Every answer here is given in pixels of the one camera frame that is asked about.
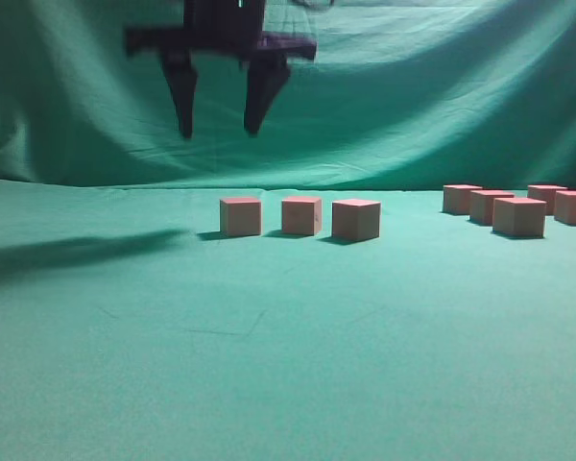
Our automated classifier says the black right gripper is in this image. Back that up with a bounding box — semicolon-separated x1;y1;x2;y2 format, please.
125;1;317;139

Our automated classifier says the pink cube column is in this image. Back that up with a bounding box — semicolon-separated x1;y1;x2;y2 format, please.
469;189;515;226
281;196;323;235
331;199;381;242
554;190;576;226
527;184;567;215
492;197;547;238
219;197;262;237
442;184;482;215

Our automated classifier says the green cloth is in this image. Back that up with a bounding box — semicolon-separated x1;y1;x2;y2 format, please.
0;1;576;460

